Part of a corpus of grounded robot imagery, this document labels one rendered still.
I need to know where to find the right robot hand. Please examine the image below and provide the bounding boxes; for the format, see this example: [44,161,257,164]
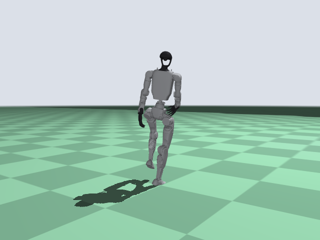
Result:
[167,105,179,116]

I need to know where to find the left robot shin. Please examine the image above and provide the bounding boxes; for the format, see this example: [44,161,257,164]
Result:
[148,132,157,162]

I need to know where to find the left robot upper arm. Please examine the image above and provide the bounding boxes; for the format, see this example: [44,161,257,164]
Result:
[143,70,154,96]

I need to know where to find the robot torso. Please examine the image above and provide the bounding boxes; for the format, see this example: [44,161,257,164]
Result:
[150,68,174,121]

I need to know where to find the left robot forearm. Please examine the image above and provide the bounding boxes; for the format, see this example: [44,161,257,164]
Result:
[138,89,147,112]

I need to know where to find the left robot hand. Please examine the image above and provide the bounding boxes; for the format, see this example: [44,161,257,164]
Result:
[138,108,145,128]

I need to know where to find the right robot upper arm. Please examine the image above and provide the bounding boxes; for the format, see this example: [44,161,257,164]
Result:
[172,72,182,98]

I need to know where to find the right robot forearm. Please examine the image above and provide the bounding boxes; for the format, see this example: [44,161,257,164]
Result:
[174,92,181,108]

